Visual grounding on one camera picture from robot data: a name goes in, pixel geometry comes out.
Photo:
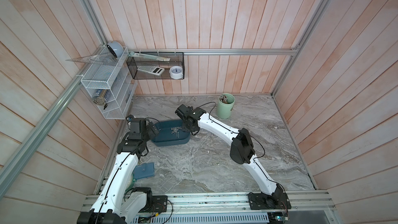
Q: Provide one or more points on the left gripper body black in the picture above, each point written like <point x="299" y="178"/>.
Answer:
<point x="149" y="134"/>

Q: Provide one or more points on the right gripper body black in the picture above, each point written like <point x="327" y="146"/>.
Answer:
<point x="185" y="128"/>

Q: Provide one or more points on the teal plastic storage tray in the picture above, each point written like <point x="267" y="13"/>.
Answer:
<point x="165" y="138"/>

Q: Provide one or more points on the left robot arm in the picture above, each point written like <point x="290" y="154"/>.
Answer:
<point x="112" y="206"/>

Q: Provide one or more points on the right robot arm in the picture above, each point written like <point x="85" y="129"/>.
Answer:
<point x="273" y="194"/>

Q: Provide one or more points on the pile of silver screws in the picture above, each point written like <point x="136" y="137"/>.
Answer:
<point x="176" y="131"/>

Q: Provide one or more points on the screws in green cup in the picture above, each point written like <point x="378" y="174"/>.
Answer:
<point x="224" y="99"/>

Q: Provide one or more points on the mint green cup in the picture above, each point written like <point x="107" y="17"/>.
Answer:
<point x="224" y="110"/>

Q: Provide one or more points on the white tape roll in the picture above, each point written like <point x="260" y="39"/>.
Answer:
<point x="176" y="72"/>

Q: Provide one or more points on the metal roll in rack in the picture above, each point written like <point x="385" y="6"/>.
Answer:
<point x="100" y="97"/>

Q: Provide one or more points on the white calculator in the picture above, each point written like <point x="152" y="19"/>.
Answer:
<point x="152" y="70"/>

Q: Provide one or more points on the green ruler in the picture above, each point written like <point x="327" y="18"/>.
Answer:
<point x="150" y="57"/>

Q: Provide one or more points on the clear triangle ruler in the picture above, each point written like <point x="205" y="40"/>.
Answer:
<point x="101" y="59"/>

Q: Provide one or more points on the grey round alarm clock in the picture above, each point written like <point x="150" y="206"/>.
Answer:
<point x="115" y="48"/>

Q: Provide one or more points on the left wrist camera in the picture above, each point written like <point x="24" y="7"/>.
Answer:
<point x="129" y="118"/>

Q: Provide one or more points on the white wire shelf rack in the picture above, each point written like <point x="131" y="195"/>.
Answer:
<point x="118" y="80"/>

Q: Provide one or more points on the black mesh wall basket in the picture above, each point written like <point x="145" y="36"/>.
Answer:
<point x="156" y="65"/>

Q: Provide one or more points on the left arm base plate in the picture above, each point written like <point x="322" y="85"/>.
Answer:
<point x="155" y="204"/>

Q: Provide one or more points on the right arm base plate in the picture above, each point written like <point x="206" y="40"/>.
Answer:
<point x="261" y="201"/>

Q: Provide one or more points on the aluminium front rail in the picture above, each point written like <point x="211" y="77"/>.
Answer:
<point x="235" y="202"/>

